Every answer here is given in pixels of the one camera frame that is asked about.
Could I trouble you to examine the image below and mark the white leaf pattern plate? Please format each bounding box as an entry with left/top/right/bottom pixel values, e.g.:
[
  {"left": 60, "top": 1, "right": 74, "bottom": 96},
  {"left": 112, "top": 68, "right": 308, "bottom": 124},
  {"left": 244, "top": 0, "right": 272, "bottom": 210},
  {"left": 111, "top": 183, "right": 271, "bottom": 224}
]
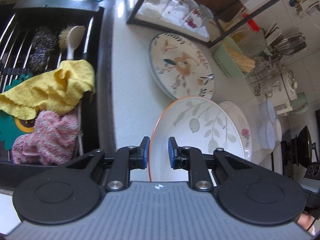
[{"left": 148, "top": 96, "right": 252, "bottom": 181}]

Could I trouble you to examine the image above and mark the translucent plastic bowl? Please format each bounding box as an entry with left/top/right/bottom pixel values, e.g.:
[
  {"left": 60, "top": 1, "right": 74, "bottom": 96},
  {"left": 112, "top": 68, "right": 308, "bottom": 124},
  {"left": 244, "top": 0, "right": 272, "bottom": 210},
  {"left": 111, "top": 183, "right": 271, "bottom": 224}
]
[
  {"left": 258, "top": 121, "right": 276, "bottom": 150},
  {"left": 259, "top": 99, "right": 276, "bottom": 124}
]

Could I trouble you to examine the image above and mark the rabbit floral pattern plate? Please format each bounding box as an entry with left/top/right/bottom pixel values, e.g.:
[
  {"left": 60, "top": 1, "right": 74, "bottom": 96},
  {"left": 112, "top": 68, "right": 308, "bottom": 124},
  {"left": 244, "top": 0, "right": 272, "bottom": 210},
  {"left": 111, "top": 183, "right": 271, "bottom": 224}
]
[{"left": 149, "top": 33, "right": 215, "bottom": 100}]

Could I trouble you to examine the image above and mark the black kitchen sink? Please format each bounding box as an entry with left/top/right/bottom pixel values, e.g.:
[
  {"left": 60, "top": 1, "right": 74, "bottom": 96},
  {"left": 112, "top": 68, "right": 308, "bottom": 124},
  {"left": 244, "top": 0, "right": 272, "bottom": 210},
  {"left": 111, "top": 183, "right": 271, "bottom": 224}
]
[{"left": 1, "top": 0, "right": 116, "bottom": 191}]

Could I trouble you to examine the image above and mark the person right hand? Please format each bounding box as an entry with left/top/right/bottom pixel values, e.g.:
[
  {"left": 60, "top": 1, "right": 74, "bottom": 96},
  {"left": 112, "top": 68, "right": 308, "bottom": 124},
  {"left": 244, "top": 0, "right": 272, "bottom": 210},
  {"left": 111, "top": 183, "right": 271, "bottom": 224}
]
[{"left": 297, "top": 213, "right": 315, "bottom": 236}]

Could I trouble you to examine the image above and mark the white rose pattern plate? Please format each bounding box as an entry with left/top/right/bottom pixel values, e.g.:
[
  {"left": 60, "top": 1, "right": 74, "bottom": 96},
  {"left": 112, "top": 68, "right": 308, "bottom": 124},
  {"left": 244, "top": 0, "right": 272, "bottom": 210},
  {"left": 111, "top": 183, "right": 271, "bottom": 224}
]
[{"left": 219, "top": 101, "right": 252, "bottom": 161}]

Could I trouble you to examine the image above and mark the pink striped cloth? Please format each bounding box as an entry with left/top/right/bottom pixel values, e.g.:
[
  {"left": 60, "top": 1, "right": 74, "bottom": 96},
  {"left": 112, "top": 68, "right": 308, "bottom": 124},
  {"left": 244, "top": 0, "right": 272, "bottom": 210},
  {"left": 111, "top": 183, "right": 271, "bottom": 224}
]
[{"left": 11, "top": 111, "right": 78, "bottom": 166}]

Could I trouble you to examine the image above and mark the yellow dish cloth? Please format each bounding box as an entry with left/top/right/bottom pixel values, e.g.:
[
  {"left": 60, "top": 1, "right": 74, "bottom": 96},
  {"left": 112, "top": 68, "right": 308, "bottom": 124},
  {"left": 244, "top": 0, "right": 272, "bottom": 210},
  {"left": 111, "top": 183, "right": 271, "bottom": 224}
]
[{"left": 1, "top": 60, "right": 95, "bottom": 120}]

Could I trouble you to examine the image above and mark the small white ceramic bowl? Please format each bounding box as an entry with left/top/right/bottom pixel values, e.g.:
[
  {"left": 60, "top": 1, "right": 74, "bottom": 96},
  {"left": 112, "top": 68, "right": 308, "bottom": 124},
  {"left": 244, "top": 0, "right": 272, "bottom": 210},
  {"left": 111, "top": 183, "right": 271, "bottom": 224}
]
[{"left": 274, "top": 119, "right": 283, "bottom": 142}]

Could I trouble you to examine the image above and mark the green plastic basket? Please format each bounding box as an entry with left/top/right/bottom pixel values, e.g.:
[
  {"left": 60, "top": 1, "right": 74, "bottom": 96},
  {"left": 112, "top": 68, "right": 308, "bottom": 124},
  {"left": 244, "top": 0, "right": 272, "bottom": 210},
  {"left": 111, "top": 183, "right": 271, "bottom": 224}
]
[{"left": 213, "top": 36, "right": 249, "bottom": 77}]

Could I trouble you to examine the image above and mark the bundle of dried noodles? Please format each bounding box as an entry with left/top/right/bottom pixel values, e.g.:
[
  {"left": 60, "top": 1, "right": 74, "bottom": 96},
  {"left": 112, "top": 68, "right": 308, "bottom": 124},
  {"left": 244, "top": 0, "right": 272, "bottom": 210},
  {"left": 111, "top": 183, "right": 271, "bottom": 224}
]
[{"left": 223, "top": 41, "right": 255, "bottom": 73}]

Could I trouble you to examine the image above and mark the black wok pan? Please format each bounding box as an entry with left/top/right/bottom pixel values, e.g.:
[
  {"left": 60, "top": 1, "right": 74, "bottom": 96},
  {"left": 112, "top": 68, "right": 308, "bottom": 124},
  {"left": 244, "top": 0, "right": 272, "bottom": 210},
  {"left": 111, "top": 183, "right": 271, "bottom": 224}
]
[{"left": 280, "top": 126, "right": 319, "bottom": 168}]

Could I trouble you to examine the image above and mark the white electric cooker pot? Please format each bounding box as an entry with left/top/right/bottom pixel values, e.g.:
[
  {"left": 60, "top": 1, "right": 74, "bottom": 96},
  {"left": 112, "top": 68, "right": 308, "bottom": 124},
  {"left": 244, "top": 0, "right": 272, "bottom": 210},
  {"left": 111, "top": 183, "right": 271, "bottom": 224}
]
[{"left": 270, "top": 70, "right": 298, "bottom": 115}]

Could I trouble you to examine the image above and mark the mint green kettle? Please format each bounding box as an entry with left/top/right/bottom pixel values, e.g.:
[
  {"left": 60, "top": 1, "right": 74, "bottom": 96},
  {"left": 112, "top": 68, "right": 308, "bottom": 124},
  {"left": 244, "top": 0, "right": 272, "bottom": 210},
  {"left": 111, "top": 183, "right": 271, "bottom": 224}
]
[{"left": 289, "top": 92, "right": 308, "bottom": 115}]

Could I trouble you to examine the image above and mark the white dish brush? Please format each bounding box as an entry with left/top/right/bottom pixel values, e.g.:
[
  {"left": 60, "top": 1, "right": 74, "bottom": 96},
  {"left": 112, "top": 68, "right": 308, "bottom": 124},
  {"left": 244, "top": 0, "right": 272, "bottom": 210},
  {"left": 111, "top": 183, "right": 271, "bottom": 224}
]
[{"left": 59, "top": 25, "right": 86, "bottom": 60}]

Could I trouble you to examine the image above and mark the red lid glass jar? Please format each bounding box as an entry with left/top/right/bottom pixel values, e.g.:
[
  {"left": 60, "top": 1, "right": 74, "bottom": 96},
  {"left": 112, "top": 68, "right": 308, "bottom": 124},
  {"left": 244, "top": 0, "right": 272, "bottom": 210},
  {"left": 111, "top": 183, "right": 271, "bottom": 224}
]
[{"left": 231, "top": 19, "right": 260, "bottom": 43}]

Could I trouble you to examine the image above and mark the right upturned drinking glass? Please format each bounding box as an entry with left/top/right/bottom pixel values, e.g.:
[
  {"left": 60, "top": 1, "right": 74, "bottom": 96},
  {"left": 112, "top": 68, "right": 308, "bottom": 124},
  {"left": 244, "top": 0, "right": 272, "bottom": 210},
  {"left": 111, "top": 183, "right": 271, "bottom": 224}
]
[{"left": 182, "top": 4, "right": 214, "bottom": 32}]

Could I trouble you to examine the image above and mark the upturned drinking glass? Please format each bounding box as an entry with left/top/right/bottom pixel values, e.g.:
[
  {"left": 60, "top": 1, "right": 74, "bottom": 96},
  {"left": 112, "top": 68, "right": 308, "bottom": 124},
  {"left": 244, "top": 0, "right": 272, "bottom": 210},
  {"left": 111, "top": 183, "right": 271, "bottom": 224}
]
[
  {"left": 145, "top": 0, "right": 172, "bottom": 18},
  {"left": 165, "top": 0, "right": 198, "bottom": 26},
  {"left": 182, "top": 4, "right": 214, "bottom": 32}
]

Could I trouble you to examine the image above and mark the white drip tray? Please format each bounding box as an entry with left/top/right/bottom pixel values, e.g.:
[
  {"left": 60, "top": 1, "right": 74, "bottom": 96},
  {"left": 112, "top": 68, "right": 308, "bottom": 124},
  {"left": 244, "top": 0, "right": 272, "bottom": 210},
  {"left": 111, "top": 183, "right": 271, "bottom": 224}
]
[{"left": 135, "top": 0, "right": 210, "bottom": 43}]

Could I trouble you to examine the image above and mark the steel wool scrubber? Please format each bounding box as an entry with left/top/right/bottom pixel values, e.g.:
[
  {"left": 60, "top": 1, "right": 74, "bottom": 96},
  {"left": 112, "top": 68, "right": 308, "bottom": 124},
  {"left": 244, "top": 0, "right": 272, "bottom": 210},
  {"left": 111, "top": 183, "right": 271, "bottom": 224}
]
[{"left": 29, "top": 25, "right": 57, "bottom": 73}]

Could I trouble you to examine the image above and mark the middle upturned drinking glass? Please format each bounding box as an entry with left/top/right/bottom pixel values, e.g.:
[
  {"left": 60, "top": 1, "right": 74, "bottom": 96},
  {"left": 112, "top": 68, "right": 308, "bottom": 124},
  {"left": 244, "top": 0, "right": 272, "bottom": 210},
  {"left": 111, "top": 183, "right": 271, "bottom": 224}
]
[{"left": 165, "top": 0, "right": 198, "bottom": 26}]

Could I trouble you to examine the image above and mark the green utensil caddy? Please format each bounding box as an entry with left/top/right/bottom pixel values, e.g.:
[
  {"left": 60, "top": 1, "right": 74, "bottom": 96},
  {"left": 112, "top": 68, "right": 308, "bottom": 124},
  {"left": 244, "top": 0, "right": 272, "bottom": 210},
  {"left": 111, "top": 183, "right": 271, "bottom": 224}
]
[{"left": 264, "top": 22, "right": 307, "bottom": 59}]

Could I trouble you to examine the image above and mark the left upturned drinking glass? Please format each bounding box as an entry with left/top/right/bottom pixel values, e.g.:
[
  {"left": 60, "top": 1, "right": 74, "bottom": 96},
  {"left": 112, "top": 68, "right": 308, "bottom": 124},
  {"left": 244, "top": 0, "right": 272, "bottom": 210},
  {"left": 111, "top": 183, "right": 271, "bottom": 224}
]
[{"left": 145, "top": 0, "right": 172, "bottom": 18}]

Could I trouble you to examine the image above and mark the black metal dish rack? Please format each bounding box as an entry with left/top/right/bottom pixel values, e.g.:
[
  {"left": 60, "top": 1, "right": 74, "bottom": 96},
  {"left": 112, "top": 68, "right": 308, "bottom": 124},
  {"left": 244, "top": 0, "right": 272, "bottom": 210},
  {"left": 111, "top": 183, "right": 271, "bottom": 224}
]
[{"left": 125, "top": 0, "right": 281, "bottom": 48}]

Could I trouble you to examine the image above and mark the wire glass holder rack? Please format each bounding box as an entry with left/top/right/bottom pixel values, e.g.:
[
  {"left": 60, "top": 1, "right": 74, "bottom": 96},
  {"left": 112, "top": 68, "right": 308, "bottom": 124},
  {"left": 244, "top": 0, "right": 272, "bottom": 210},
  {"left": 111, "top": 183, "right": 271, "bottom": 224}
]
[{"left": 246, "top": 56, "right": 284, "bottom": 96}]

